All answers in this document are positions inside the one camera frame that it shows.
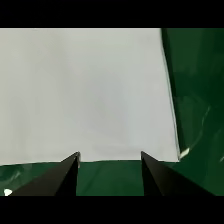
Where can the white garment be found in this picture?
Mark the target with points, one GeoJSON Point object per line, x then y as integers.
{"type": "Point", "coordinates": [86, 96]}

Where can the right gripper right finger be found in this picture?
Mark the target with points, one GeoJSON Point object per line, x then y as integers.
{"type": "Point", "coordinates": [160, 180]}

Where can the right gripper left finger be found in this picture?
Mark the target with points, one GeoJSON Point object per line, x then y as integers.
{"type": "Point", "coordinates": [61, 180]}

